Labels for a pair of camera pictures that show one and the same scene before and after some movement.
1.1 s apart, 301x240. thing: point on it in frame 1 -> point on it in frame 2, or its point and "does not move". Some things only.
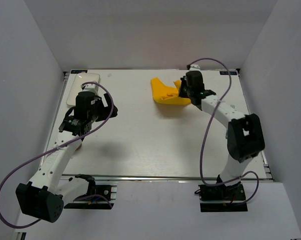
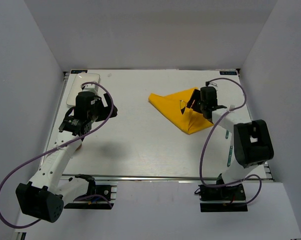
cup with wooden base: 78,147 does not move
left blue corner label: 78,71 does not move
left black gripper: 106,110 does not move
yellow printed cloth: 165,94 -> 174,106
